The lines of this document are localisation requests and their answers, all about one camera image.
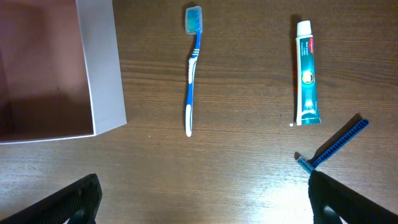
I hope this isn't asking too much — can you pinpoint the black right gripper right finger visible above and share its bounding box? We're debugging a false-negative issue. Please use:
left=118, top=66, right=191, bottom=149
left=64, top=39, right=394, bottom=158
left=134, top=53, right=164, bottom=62
left=308, top=170, right=397, bottom=223

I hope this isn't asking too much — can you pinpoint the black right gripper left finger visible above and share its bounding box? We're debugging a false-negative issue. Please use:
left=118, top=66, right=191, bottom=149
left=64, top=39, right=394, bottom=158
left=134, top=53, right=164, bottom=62
left=1, top=174, right=102, bottom=224

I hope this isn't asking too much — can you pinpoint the blue white toothbrush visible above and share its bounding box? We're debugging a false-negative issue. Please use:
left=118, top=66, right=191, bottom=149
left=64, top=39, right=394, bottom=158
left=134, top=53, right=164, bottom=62
left=185, top=6, right=203, bottom=137

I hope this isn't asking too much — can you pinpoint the blue disposable razor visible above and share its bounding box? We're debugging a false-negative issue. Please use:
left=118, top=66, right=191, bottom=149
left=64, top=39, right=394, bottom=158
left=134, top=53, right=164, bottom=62
left=296, top=119, right=369, bottom=174

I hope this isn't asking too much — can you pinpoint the white cardboard box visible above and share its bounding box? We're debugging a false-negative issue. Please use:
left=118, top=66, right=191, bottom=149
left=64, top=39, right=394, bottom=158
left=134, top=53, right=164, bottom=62
left=1, top=0, right=127, bottom=144

